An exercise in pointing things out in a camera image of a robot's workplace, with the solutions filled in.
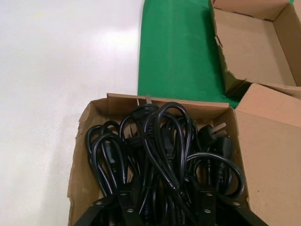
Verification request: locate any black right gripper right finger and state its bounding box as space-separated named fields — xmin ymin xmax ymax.
xmin=196 ymin=188 xmax=265 ymax=226

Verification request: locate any open brown cardboard box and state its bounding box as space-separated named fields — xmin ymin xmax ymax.
xmin=67 ymin=82 xmax=301 ymax=226
xmin=211 ymin=0 xmax=301 ymax=99

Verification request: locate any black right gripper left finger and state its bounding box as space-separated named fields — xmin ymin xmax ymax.
xmin=70 ymin=185 xmax=142 ymax=226

